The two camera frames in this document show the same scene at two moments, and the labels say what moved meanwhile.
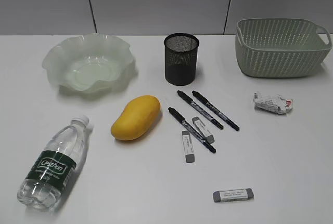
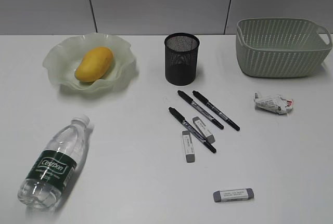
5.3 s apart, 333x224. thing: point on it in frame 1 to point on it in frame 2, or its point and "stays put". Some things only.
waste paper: (276, 103) stays put
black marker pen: (182, 120) stays put
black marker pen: (212, 106) stays put
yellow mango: (139, 115) to (95, 64)
